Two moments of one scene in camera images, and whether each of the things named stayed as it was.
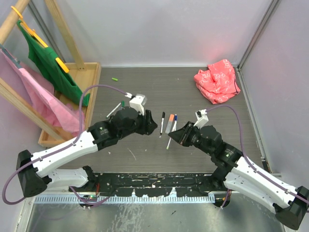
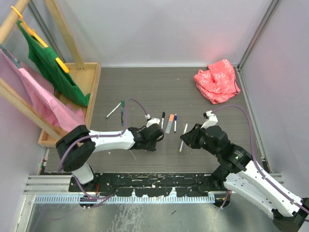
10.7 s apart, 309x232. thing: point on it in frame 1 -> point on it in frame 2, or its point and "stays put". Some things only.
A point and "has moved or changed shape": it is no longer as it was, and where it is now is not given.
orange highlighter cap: (171, 118) stays put
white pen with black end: (163, 117) stays put
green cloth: (44, 59) stays put
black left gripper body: (138, 126) -> (151, 145)
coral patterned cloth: (217, 84) stays put
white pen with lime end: (167, 147) has moved or changed shape
